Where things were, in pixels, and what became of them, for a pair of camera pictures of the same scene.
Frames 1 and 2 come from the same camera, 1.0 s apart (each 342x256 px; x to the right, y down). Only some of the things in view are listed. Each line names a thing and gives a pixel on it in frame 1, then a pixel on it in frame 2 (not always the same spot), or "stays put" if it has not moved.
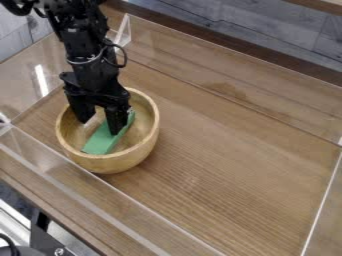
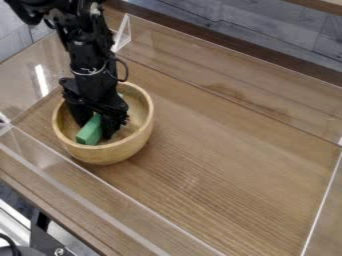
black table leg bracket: (43, 240) stays put
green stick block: (102, 140) → (90, 133)
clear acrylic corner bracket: (122, 36) stays put
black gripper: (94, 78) stays put
